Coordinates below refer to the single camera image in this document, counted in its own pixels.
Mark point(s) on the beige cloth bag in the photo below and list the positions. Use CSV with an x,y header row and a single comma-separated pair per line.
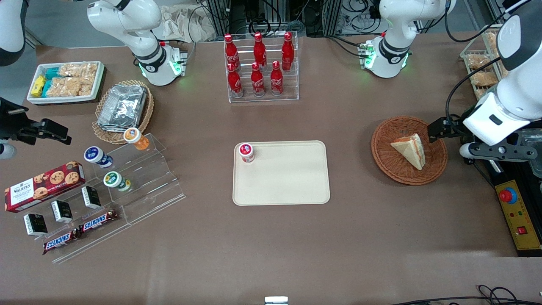
x,y
182,23

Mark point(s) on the clear acrylic stepped display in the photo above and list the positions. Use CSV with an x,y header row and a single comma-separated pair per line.
x,y
152,186

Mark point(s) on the teal snack pack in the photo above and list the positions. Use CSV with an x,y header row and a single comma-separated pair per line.
x,y
51,73
46,88

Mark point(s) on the black appliance with glass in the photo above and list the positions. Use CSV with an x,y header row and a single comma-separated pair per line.
x,y
531,169

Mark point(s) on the brown wicker basket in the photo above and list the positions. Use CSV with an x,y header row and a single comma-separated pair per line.
x,y
391,169

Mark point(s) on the clear acrylic bottle rack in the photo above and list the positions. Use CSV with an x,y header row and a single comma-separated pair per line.
x,y
292,91

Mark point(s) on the light wicker basket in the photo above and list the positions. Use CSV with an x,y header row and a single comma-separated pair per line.
x,y
106,136

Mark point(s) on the red lid yogurt cup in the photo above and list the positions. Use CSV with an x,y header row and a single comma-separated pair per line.
x,y
246,151

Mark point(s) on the bagged rice cracker pack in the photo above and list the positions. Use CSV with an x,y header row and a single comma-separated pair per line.
x,y
478,61
482,78
492,42
482,93

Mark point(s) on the Snickers chocolate bar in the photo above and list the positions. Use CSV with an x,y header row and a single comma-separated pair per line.
x,y
61,241
98,221

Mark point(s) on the triangular sandwich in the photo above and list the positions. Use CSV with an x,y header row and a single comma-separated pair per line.
x,y
410,149

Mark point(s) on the yellow emergency stop box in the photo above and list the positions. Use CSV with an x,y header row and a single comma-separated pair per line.
x,y
518,220

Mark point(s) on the red Walkers cookie box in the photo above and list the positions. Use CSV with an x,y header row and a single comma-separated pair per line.
x,y
42,186

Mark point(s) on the orange lid yogurt cup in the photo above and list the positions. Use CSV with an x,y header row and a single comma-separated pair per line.
x,y
134,136

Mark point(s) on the white rectangular snack tray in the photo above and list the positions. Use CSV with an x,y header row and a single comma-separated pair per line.
x,y
99,80

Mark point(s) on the small black box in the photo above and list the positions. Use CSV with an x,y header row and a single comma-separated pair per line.
x,y
91,197
62,211
35,224

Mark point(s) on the beige plastic tray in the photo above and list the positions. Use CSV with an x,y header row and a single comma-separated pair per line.
x,y
283,178

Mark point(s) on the blue lid yogurt cup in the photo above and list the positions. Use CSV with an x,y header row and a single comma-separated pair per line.
x,y
95,155

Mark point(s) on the aluminium frame rack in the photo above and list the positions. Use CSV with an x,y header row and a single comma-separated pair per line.
x,y
228,17
338,17

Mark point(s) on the yellow snack pack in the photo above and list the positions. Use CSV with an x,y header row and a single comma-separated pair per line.
x,y
38,86

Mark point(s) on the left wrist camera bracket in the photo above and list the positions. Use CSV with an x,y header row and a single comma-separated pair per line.
x,y
504,151

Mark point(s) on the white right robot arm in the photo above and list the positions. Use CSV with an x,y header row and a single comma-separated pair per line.
x,y
148,63

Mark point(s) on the red cola bottle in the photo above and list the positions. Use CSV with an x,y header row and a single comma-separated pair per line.
x,y
276,80
257,82
288,53
230,48
235,82
259,51

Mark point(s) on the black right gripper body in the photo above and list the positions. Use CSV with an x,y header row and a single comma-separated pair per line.
x,y
14,123

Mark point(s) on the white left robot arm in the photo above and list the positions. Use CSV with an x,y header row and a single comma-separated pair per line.
x,y
391,51

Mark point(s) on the aluminium foil container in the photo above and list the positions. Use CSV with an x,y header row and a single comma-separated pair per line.
x,y
123,106

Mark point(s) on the green lid yogurt cup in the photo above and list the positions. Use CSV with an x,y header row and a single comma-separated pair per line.
x,y
114,180

